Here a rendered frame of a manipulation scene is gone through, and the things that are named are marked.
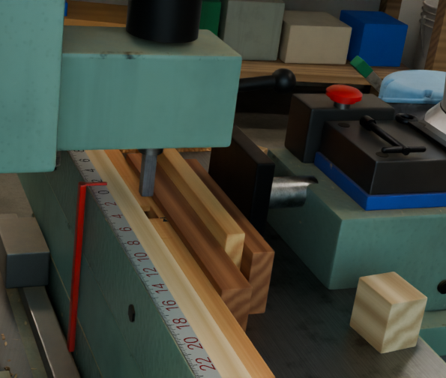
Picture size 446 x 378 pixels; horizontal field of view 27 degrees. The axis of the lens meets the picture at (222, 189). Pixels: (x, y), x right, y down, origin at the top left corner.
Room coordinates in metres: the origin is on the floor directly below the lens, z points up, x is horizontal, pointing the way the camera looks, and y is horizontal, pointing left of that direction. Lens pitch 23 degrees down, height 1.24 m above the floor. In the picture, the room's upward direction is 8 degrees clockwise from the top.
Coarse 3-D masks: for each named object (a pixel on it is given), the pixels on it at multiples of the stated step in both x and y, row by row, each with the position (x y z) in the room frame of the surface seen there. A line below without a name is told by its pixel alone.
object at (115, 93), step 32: (64, 32) 0.63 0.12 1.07; (96, 32) 0.64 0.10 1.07; (64, 64) 0.58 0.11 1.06; (96, 64) 0.59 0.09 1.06; (128, 64) 0.60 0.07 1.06; (160, 64) 0.61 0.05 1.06; (192, 64) 0.62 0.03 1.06; (224, 64) 0.63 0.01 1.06; (64, 96) 0.59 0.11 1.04; (96, 96) 0.59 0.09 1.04; (128, 96) 0.60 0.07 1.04; (160, 96) 0.61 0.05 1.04; (192, 96) 0.62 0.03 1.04; (224, 96) 0.63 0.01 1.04; (64, 128) 0.59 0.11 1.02; (96, 128) 0.59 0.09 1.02; (128, 128) 0.60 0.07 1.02; (160, 128) 0.61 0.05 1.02; (192, 128) 0.62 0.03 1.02; (224, 128) 0.63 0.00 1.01
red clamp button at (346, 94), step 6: (330, 90) 0.74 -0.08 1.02; (336, 90) 0.73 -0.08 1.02; (342, 90) 0.73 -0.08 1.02; (348, 90) 0.73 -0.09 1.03; (354, 90) 0.74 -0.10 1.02; (330, 96) 0.73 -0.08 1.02; (336, 96) 0.73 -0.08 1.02; (342, 96) 0.73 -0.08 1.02; (348, 96) 0.73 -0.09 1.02; (354, 96) 0.73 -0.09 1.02; (360, 96) 0.73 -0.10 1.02; (342, 102) 0.73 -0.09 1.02; (348, 102) 0.73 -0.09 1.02; (354, 102) 0.73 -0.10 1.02
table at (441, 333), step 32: (32, 192) 0.81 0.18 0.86; (64, 224) 0.69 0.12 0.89; (64, 256) 0.68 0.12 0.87; (288, 256) 0.67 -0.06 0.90; (96, 288) 0.59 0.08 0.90; (288, 288) 0.62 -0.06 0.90; (320, 288) 0.63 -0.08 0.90; (352, 288) 0.63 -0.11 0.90; (96, 320) 0.58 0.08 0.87; (256, 320) 0.57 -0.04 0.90; (288, 320) 0.57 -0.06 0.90; (320, 320) 0.58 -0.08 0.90; (96, 352) 0.58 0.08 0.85; (128, 352) 0.51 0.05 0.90; (288, 352) 0.53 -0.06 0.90; (320, 352) 0.54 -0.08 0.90; (352, 352) 0.54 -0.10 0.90; (416, 352) 0.55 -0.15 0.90
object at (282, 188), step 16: (240, 144) 0.66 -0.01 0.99; (224, 160) 0.68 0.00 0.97; (240, 160) 0.65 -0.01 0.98; (256, 160) 0.63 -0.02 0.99; (272, 160) 0.63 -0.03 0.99; (224, 176) 0.67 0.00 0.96; (240, 176) 0.65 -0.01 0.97; (256, 176) 0.62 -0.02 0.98; (272, 176) 0.63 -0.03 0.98; (288, 176) 0.69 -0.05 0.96; (304, 176) 0.69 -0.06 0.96; (224, 192) 0.67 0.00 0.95; (240, 192) 0.64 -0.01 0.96; (256, 192) 0.62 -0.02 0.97; (272, 192) 0.67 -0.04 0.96; (288, 192) 0.67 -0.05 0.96; (304, 192) 0.68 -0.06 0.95; (240, 208) 0.64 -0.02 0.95; (256, 208) 0.63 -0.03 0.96; (256, 224) 0.63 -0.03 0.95
